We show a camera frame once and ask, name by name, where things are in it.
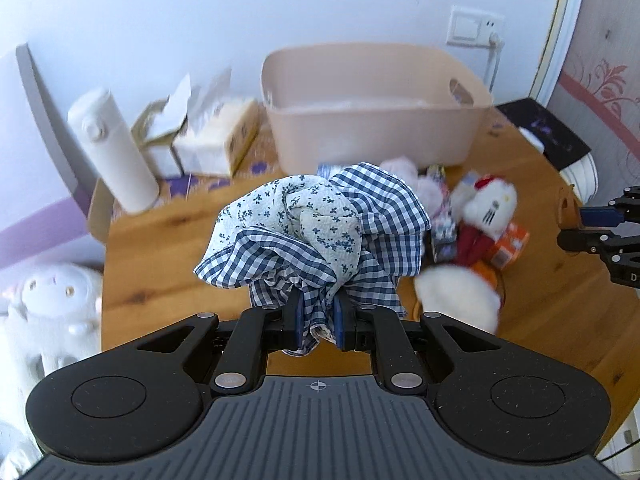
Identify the white fluffy rabbit plush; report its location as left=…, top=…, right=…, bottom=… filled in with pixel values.
left=413, top=264, right=501, bottom=334

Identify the blue checkered floral cloth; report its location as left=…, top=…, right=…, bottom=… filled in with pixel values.
left=194, top=162, right=431, bottom=356

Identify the orange medicine bottle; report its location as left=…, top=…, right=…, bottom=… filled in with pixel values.
left=471, top=222, right=529, bottom=290

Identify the dark cartoon sticker box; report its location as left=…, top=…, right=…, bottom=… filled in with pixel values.
left=425, top=165, right=458, bottom=263

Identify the white cat plush red dress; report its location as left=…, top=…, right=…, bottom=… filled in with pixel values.
left=456, top=176, right=518, bottom=266

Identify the pale pink plush towel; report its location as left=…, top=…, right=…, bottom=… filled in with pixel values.
left=380, top=156, right=446, bottom=217

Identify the black mouse pad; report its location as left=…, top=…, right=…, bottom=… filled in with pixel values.
left=497, top=98, right=591, bottom=170

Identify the white yellow tissue box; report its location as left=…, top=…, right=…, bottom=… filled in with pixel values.
left=172, top=67, right=260, bottom=177

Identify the white plush toy on floor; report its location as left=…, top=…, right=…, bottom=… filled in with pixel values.
left=1, top=263, right=103, bottom=479

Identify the olive tissue box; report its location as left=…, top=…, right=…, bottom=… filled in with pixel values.
left=131, top=74, right=192, bottom=180

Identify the beige plastic storage basket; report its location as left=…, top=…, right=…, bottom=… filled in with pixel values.
left=260, top=42, right=494, bottom=174

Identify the white thermos bottle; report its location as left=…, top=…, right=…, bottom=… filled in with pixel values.
left=66, top=88, right=160, bottom=214

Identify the white power cable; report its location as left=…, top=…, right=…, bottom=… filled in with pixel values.
left=482, top=32, right=505, bottom=94

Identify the white wall socket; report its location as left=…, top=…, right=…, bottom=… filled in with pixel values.
left=446, top=6, right=506, bottom=49

